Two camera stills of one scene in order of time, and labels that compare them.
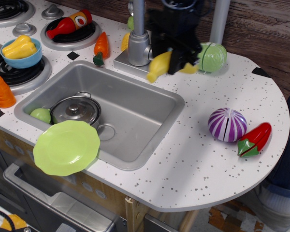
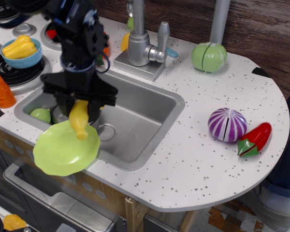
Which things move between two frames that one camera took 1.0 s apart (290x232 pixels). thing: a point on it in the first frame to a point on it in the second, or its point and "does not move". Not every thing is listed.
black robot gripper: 175,30 to 80,81
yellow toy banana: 159,64 to 79,118
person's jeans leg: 287,181 does not move
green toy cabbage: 212,57 does not move
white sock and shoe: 275,210 does not move
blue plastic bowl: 25,62 does not move
